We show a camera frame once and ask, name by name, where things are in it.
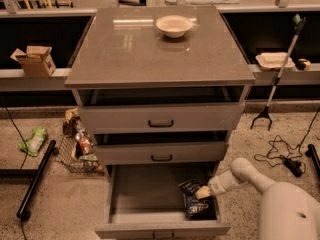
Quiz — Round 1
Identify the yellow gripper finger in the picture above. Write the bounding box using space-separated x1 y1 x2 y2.
195 186 211 200

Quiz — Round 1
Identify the blue chip bag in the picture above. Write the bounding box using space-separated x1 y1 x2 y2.
179 179 209 218

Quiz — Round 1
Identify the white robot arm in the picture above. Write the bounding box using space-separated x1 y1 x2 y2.
195 157 320 240

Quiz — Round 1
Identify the grey middle drawer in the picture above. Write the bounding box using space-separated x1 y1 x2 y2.
95 131 230 165

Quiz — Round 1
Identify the grey open bottom drawer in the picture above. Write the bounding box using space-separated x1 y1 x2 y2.
95 162 230 240

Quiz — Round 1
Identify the grey top drawer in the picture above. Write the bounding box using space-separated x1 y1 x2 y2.
78 102 245 134

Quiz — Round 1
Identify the grey drawer cabinet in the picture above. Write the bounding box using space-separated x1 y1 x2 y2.
64 5 257 240

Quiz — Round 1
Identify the black floor bar right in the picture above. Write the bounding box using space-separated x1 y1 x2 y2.
305 144 320 179

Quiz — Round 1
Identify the black floor bar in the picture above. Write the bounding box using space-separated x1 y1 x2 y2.
305 144 320 179
16 140 56 221

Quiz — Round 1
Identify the white takeout tray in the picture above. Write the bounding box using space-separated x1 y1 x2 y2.
255 52 286 70

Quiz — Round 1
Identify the yellow black tape measure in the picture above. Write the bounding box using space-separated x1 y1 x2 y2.
296 59 311 71

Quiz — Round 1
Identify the black floor bar left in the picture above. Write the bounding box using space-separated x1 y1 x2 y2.
16 140 56 221

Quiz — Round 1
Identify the white paper bowl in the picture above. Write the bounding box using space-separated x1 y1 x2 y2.
156 15 193 38

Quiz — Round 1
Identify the reacher grabber tool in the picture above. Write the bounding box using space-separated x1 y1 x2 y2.
250 14 306 130

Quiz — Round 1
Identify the open cardboard box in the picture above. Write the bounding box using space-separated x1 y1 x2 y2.
10 46 56 78

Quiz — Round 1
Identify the black power adapter with cable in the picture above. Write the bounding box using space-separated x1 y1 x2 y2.
253 107 320 179

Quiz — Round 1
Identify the wire basket with snacks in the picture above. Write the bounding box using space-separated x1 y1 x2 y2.
57 108 104 174

